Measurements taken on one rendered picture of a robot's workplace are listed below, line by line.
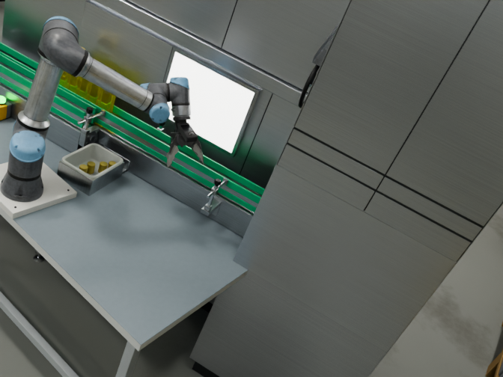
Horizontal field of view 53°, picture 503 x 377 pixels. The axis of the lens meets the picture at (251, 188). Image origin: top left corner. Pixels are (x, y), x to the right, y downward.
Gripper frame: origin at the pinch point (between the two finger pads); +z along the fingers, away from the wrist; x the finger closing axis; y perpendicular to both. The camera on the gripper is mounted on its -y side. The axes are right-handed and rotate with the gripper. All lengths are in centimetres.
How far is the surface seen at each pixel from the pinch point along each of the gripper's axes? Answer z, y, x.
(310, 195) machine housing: 10, -43, -30
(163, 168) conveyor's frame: 2.4, 23.3, 1.8
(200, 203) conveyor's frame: 18.0, 13.3, -10.9
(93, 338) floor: 84, 50, 34
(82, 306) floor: 73, 66, 35
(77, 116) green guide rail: -22, 41, 33
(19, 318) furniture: 62, 38, 65
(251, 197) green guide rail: 15.1, -5.2, -26.5
